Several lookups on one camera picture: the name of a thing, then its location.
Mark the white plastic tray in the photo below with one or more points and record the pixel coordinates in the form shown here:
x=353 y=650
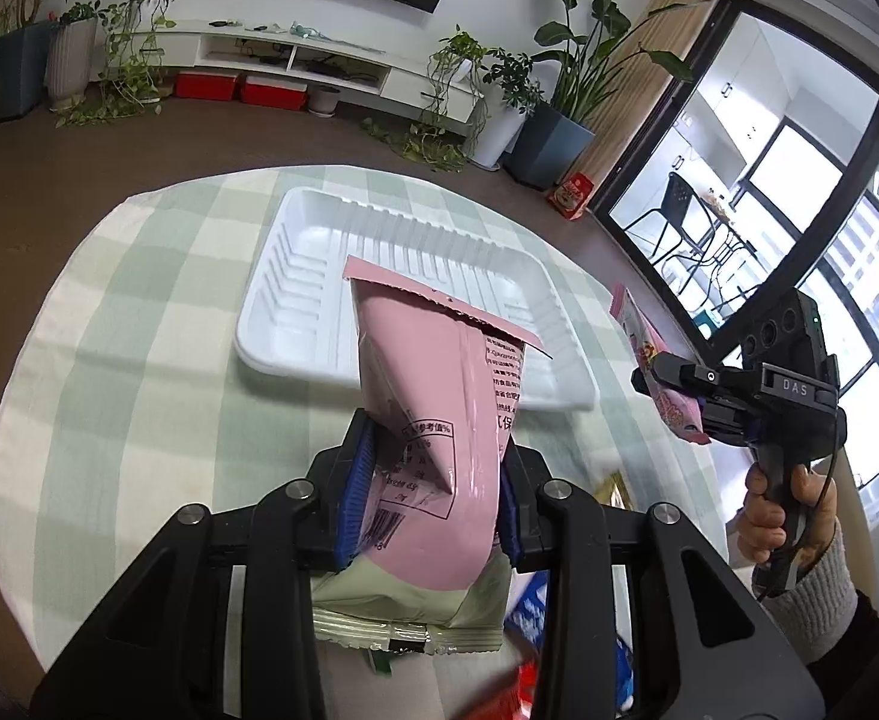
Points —
x=298 y=320

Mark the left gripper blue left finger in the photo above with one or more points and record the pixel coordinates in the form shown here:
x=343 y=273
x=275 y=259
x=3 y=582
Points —
x=354 y=465

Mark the right hand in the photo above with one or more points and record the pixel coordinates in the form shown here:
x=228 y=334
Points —
x=761 y=524

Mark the red storage box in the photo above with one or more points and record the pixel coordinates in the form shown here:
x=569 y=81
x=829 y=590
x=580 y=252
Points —
x=206 y=85
x=276 y=93

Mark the left plant dark blue pot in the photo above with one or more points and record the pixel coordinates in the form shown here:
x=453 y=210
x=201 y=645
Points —
x=24 y=49

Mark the black chair outside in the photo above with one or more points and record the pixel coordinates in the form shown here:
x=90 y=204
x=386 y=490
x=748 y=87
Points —
x=692 y=242

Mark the right red storage box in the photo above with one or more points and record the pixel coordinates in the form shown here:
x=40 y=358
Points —
x=276 y=93

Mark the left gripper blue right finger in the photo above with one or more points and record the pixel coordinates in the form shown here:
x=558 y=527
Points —
x=506 y=520

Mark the small white pot on floor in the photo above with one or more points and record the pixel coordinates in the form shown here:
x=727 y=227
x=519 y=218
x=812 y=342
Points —
x=323 y=100

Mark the green checked tablecloth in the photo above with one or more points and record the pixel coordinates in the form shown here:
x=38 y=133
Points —
x=127 y=399

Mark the pink patterned snack packet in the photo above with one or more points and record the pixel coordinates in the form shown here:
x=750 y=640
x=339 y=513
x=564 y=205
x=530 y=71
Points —
x=657 y=370

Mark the white tv cabinet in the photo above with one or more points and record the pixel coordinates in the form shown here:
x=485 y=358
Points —
x=366 y=78

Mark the left red storage box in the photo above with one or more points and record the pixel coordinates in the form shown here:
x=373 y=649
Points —
x=206 y=85

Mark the blue snack packet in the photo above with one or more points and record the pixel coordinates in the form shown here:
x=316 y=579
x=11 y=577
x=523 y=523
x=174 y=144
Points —
x=526 y=621

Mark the gold red snack packet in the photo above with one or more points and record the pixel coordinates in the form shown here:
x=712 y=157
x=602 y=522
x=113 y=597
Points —
x=612 y=491

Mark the right forearm grey sleeve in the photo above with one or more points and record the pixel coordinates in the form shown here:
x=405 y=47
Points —
x=818 y=611

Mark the left plant white ribbed pot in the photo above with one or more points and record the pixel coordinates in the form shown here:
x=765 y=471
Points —
x=70 y=56

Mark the pale green snack packet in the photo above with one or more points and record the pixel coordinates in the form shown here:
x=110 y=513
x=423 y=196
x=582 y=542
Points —
x=364 y=608

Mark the red snack bag on floor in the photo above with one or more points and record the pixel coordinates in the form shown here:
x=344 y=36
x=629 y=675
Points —
x=572 y=196

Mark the plant in white pot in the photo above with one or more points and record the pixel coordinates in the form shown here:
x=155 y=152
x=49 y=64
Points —
x=506 y=93

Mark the tall plant blue pot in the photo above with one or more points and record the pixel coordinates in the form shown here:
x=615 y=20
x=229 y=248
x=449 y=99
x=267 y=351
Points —
x=591 y=71

